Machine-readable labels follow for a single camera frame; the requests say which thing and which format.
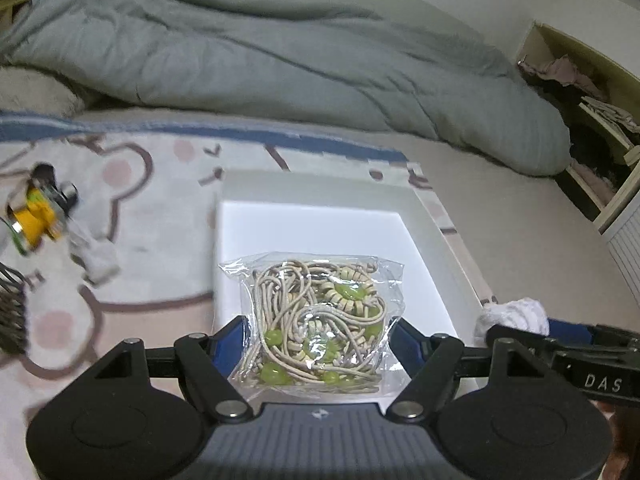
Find white patterned cloth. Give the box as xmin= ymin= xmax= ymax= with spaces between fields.
xmin=473 ymin=298 xmax=550 ymax=348

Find beige fleece blanket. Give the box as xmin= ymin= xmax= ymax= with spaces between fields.
xmin=1 ymin=66 xmax=96 ymax=117

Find pink clothes on shelf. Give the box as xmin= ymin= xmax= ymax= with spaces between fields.
xmin=516 ymin=55 xmax=604 ymax=99

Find white tissue wad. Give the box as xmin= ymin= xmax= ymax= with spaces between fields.
xmin=67 ymin=220 xmax=120 ymax=285

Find yellow headlamp with black strap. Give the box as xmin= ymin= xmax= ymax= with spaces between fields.
xmin=1 ymin=162 xmax=78 ymax=256

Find white cardboard box tray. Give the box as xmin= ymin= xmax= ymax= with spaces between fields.
xmin=211 ymin=168 xmax=485 ymax=403

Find cream wall shelf unit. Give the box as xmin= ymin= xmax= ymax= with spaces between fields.
xmin=518 ymin=22 xmax=639 ymax=232

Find bag of beige hair ties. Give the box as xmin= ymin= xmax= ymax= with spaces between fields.
xmin=219 ymin=252 xmax=405 ymax=398

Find brown hair claw clip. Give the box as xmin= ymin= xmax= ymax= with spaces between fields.
xmin=0 ymin=264 xmax=28 ymax=356

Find grey duvet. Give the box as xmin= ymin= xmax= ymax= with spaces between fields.
xmin=1 ymin=0 xmax=570 ymax=177

